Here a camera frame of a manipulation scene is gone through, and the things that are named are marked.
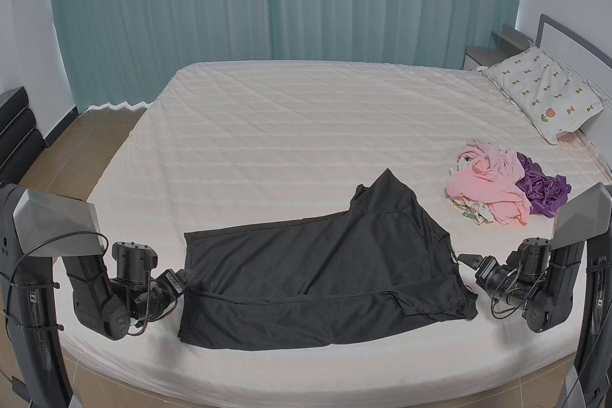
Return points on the pink garment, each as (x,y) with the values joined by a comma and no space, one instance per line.
(487,191)

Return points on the grey bedside table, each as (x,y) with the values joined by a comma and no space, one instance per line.
(485,57)

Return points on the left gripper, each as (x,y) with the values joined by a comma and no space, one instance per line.
(173,284)

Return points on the black power adapter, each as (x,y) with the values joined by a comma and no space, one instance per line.
(19,388)

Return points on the purple satin garment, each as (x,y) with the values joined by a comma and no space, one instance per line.
(545,191)

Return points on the white printed pillow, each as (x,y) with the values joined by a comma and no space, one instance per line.
(542,90)

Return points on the black chest of drawers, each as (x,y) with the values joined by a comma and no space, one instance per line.
(16,128)

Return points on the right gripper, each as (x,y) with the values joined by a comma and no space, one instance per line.
(490,277)

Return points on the white printed garment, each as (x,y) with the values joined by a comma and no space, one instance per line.
(473,210)

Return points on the black T-shirt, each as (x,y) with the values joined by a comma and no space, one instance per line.
(311,267)

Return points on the bed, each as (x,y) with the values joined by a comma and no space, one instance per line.
(287,133)

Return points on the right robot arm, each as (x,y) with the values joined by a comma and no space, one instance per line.
(585,215)

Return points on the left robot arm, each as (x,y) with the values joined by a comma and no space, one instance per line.
(52,219)

